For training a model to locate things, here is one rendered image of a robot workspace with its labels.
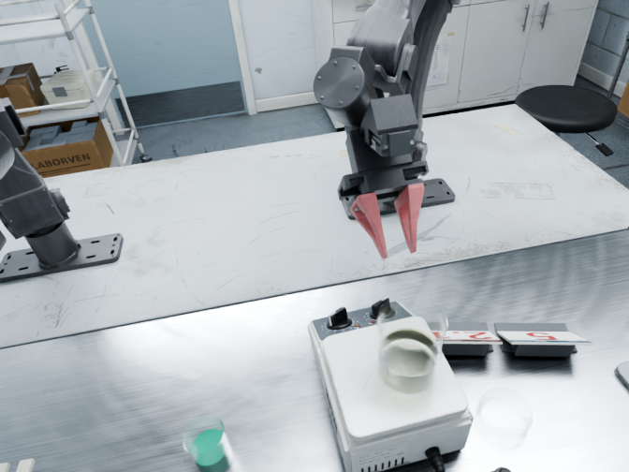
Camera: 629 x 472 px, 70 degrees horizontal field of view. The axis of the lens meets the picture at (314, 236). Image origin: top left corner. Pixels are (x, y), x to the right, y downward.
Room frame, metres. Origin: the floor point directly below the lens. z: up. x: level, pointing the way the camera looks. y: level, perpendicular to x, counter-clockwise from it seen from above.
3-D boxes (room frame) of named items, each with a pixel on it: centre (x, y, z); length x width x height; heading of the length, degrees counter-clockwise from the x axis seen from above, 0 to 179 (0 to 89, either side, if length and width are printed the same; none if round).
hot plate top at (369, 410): (0.26, -0.06, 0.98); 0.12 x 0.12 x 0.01; 9
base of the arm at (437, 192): (0.67, -0.16, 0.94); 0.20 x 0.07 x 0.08; 97
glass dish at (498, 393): (0.24, -0.19, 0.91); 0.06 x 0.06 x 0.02
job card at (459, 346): (0.35, -0.17, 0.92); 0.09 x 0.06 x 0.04; 82
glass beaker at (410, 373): (0.26, -0.08, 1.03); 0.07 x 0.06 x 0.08; 152
